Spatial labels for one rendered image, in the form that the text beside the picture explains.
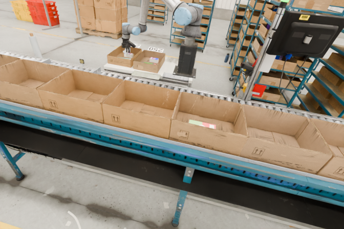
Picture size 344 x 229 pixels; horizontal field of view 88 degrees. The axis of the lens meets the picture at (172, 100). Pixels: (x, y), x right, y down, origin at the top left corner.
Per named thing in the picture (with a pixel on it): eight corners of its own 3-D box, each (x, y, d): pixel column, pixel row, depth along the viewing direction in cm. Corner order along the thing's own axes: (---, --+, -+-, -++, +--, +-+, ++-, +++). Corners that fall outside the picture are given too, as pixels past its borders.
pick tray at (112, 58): (142, 56, 234) (142, 48, 229) (130, 67, 203) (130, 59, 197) (121, 52, 237) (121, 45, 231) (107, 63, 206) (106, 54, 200)
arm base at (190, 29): (183, 29, 194) (184, 19, 188) (200, 32, 193) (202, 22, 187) (180, 33, 178) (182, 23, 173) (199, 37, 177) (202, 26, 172)
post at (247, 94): (246, 105, 181) (289, 8, 130) (248, 108, 177) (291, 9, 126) (235, 102, 182) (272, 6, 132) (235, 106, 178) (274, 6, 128)
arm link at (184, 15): (200, 14, 163) (145, -43, 167) (192, 16, 150) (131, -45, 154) (191, 27, 173) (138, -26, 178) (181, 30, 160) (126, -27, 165)
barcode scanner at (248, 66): (237, 70, 169) (242, 60, 162) (249, 73, 168) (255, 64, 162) (237, 72, 163) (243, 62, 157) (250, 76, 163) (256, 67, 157)
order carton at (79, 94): (125, 99, 131) (124, 79, 121) (104, 126, 107) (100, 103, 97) (76, 89, 135) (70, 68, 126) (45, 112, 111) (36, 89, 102)
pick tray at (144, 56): (165, 61, 230) (165, 53, 224) (157, 73, 199) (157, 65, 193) (143, 56, 233) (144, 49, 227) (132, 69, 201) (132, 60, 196)
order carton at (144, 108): (177, 111, 126) (180, 91, 117) (168, 141, 102) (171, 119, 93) (125, 99, 131) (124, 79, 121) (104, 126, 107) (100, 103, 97)
